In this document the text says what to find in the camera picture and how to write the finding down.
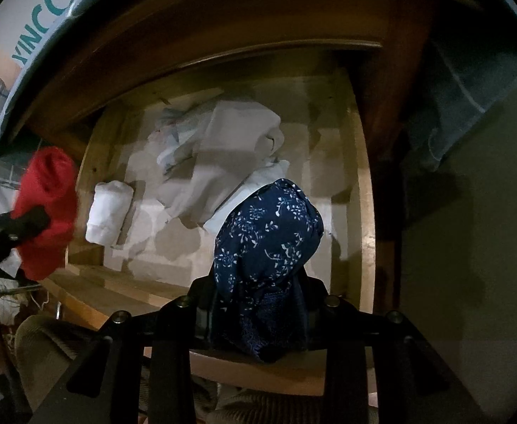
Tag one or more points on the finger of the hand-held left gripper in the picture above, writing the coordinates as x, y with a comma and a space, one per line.
24, 225

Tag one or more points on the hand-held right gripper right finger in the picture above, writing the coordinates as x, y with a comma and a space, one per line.
316, 318

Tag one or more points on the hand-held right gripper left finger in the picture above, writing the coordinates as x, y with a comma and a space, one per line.
201, 313

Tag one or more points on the red underwear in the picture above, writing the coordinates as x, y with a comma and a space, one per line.
46, 185

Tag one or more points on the navy floral underwear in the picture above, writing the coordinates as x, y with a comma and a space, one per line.
267, 238

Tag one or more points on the wooden drawer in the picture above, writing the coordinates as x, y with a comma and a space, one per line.
367, 212

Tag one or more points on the white scale-patterned underwear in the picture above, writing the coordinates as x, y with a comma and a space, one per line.
267, 176

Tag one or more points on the beige underwear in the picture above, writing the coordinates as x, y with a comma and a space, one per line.
232, 141

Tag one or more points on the white rolled underwear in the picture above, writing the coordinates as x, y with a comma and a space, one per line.
108, 212

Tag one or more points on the crumpled white cloth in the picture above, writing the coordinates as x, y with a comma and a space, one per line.
8, 267

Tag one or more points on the person's khaki trouser leg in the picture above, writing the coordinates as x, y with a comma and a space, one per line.
42, 340

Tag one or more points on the white box with teal print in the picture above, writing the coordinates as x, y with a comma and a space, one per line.
33, 17

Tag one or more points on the dark teal towel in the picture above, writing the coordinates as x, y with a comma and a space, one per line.
462, 97

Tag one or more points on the wooden dresser frame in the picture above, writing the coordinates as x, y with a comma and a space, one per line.
241, 9

